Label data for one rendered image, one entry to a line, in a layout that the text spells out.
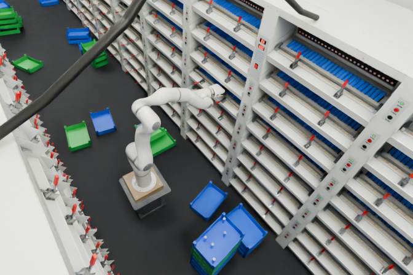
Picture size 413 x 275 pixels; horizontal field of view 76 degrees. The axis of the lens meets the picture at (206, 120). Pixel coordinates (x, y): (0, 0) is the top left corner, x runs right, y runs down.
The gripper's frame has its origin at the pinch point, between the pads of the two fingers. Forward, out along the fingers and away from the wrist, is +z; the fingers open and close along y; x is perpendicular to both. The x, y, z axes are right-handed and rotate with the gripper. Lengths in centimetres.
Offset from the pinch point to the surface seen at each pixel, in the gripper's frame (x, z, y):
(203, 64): -11.0, -8.8, 20.2
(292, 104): -30, -13, -57
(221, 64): -16.9, -3.0, 8.4
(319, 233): 45, 5, -112
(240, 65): -30.1, -12.5, -14.6
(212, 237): 67, -49, -68
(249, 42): -49, -18, -19
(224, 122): 26.7, 0.3, -10.0
